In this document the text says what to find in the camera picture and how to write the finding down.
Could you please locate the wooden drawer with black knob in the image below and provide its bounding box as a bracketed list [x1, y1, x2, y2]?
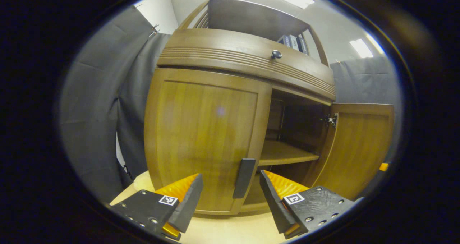
[157, 28, 336, 101]

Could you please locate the brown wooden shoe cabinet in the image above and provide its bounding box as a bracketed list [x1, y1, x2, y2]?
[144, 0, 395, 216]

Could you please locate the small ceiling light panel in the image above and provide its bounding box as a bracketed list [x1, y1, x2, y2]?
[349, 38, 374, 59]

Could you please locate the black backdrop cloth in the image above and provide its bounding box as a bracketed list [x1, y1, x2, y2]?
[59, 5, 401, 205]

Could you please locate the wooden cabinet door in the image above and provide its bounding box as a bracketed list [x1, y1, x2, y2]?
[311, 103, 395, 201]
[144, 68, 272, 215]

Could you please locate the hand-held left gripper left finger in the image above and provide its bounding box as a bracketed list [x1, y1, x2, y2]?
[110, 173, 204, 241]

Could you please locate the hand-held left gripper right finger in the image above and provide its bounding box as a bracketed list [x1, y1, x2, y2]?
[259, 170, 356, 239]

